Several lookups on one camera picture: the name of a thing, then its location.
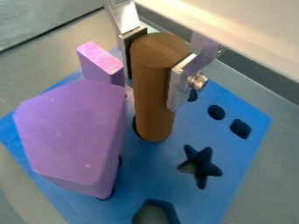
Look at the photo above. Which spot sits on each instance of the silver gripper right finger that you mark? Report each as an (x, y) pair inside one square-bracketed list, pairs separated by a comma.
[(187, 77)]

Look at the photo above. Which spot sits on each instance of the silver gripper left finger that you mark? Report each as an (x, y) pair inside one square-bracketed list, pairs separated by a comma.
[(123, 15)]

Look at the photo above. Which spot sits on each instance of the brown round cylinder peg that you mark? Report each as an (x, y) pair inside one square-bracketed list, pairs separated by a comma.
[(155, 53)]

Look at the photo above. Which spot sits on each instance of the blue shape sorter board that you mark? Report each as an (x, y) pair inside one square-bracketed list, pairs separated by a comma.
[(184, 176)]

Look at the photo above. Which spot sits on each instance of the purple rectangular block peg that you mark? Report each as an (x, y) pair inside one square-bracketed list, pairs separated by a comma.
[(100, 66)]

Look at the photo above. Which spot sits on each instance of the purple heart-shaped peg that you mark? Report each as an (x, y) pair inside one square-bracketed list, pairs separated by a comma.
[(72, 129)]

